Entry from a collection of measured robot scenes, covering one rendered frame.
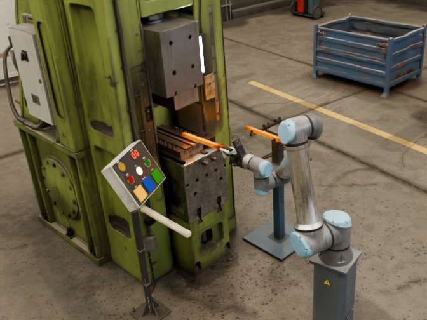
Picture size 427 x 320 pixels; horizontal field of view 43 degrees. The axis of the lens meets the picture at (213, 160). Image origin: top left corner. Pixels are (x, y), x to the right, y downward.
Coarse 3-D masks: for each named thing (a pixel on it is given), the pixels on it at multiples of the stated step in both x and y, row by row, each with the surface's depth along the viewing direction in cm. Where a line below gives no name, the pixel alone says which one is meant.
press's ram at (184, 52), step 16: (144, 32) 314; (160, 32) 305; (176, 32) 313; (192, 32) 321; (160, 48) 309; (176, 48) 316; (192, 48) 325; (160, 64) 315; (176, 64) 320; (192, 64) 329; (160, 80) 321; (176, 80) 324; (192, 80) 333
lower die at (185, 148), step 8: (168, 128) 375; (160, 136) 366; (168, 136) 364; (160, 144) 357; (168, 144) 356; (176, 144) 352; (184, 144) 352; (192, 144) 349; (200, 144) 355; (176, 152) 347; (184, 152) 347; (192, 152) 351
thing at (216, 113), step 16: (208, 0) 342; (176, 16) 351; (192, 16) 340; (208, 16) 345; (208, 32) 350; (208, 48) 354; (208, 64) 358; (224, 64) 370; (224, 80) 374; (224, 96) 379; (176, 112) 391; (192, 112) 378; (208, 112) 372; (224, 112) 384; (192, 128) 385; (208, 128) 376; (224, 128) 389; (224, 144) 394
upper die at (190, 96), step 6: (192, 90) 335; (156, 96) 339; (174, 96) 326; (180, 96) 330; (186, 96) 333; (192, 96) 337; (198, 96) 340; (156, 102) 342; (162, 102) 337; (168, 102) 332; (174, 102) 328; (180, 102) 331; (186, 102) 335; (192, 102) 338; (168, 108) 334; (174, 108) 330; (180, 108) 333
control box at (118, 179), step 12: (132, 144) 312; (120, 156) 297; (132, 156) 303; (144, 156) 311; (108, 168) 288; (132, 168) 299; (144, 168) 308; (108, 180) 292; (120, 180) 289; (120, 192) 293; (132, 192) 292; (132, 204) 293
